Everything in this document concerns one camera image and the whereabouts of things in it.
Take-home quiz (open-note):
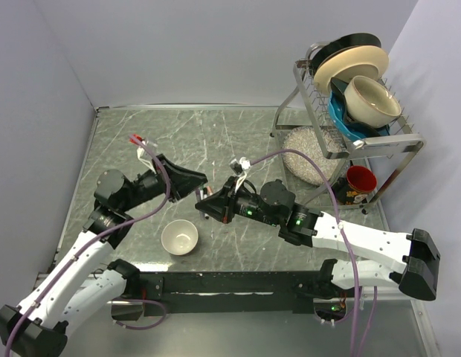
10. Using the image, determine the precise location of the black base bar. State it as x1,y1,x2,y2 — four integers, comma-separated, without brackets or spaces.
111,271,361,321

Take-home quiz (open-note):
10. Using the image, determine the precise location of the metal dish rack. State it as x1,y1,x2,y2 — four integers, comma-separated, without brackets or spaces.
270,42,425,214

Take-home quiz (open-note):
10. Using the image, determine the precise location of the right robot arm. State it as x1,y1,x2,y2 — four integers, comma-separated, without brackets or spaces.
196,176,441,301

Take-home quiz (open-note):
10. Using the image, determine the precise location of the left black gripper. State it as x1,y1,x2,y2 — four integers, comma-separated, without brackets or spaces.
119,153,207,211

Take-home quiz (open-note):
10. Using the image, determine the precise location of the cream plate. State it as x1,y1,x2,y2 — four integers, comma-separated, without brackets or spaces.
313,45,390,95

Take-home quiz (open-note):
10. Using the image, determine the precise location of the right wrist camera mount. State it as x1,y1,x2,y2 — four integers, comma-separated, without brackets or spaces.
230,157,251,193

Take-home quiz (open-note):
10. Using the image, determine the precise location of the white ceramic bowl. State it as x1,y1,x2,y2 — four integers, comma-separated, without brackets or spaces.
161,219,199,256

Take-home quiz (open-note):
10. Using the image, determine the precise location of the clear textured glass plate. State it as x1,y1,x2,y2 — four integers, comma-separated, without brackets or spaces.
282,126,340,186

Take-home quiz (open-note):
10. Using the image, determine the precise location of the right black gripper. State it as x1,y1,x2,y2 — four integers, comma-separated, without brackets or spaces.
196,176,280,226

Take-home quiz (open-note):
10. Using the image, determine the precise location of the red cup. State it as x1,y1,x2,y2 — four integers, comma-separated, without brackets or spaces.
346,166,378,193

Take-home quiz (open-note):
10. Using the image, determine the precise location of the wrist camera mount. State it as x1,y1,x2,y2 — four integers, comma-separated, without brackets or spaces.
230,157,251,193
129,134,157,173

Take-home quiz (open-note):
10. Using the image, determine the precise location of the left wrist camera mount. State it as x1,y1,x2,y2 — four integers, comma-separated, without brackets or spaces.
129,134,157,173

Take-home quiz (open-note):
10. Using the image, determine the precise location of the cream bowl on rack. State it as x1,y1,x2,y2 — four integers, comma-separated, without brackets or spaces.
344,76,402,129

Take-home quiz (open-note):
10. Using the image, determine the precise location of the blue dish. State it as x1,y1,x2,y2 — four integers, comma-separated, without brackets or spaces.
328,77,390,141

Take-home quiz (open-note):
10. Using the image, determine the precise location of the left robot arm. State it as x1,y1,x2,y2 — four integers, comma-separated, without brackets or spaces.
0,154,207,356

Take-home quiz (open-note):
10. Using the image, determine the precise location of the black plate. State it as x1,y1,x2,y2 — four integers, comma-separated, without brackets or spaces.
312,33,381,71

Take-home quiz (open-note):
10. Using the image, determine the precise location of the white pen black tip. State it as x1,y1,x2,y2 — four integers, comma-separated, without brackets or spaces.
202,187,210,220

